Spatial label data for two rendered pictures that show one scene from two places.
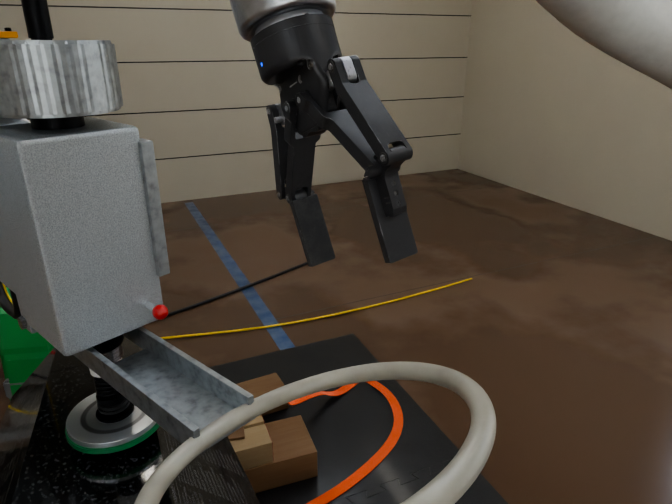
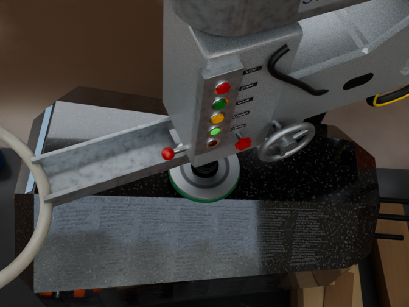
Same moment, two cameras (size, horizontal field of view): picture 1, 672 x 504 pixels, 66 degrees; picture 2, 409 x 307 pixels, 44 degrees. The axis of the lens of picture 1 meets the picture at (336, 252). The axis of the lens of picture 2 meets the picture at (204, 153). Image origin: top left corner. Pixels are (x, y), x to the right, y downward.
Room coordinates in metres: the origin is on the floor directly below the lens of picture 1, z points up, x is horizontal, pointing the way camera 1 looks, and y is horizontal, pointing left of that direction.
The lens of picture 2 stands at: (1.19, -0.16, 2.22)
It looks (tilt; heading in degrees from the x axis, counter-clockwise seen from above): 61 degrees down; 107
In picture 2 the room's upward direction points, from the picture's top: 9 degrees clockwise
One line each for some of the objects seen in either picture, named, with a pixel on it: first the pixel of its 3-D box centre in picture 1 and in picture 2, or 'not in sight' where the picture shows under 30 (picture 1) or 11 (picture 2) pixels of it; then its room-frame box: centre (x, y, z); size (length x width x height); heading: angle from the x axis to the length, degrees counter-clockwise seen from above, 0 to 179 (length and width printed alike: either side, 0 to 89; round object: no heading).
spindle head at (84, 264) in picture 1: (64, 228); (251, 66); (1.04, 0.58, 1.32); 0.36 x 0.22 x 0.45; 48
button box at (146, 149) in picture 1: (146, 207); (214, 111); (1.03, 0.39, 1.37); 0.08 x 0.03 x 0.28; 48
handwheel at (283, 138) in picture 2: not in sight; (280, 131); (1.16, 0.53, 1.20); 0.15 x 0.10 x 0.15; 48
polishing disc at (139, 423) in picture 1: (115, 413); (204, 167); (0.99, 0.52, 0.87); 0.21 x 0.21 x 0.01
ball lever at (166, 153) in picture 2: (154, 308); (176, 150); (0.96, 0.38, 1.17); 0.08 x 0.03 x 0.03; 48
